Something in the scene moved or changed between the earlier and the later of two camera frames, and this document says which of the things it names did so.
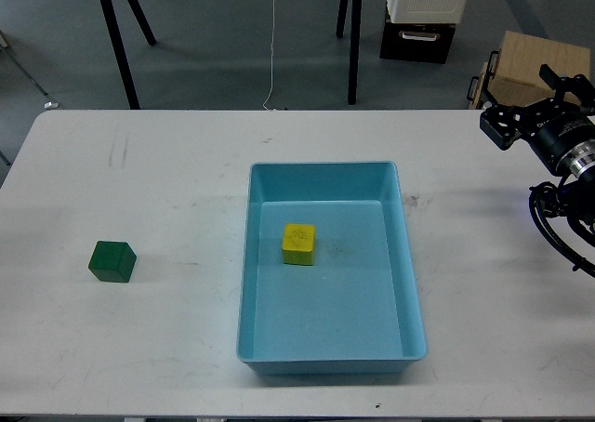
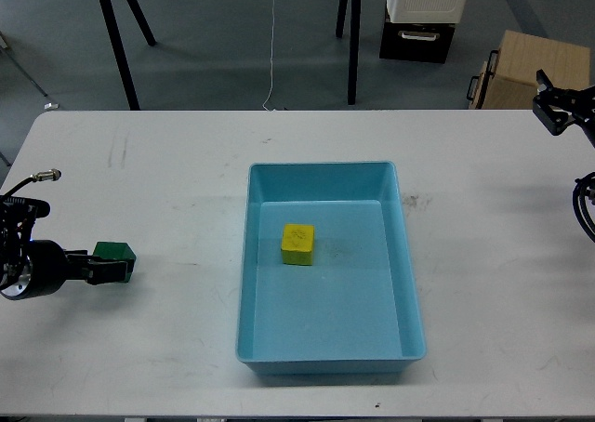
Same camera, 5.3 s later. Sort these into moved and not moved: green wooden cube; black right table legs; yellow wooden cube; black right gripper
Moved: black right gripper
Not moved: black right table legs; green wooden cube; yellow wooden cube
